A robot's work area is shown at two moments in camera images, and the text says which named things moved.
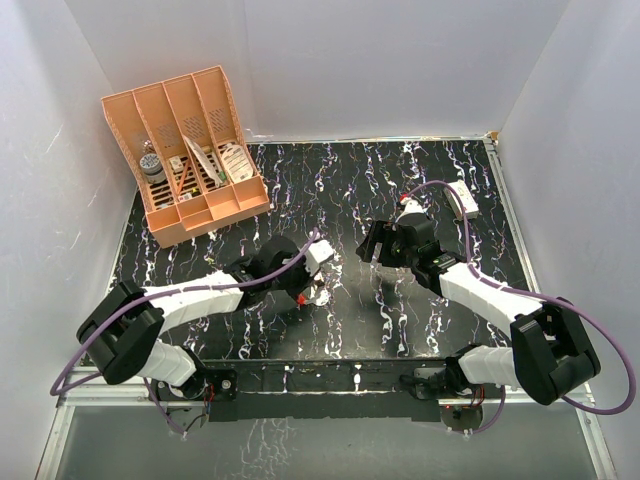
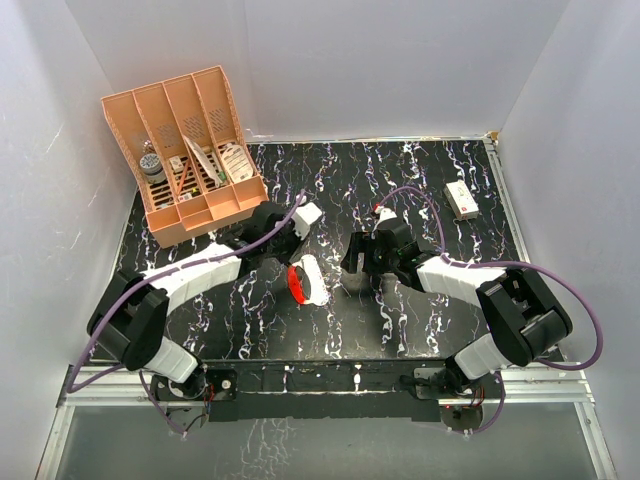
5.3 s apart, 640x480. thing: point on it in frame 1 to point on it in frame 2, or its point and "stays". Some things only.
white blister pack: x=237 y=163 stays
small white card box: x=176 y=164 stays
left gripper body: x=293 y=280 to x=283 y=246
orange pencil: x=183 y=177 stays
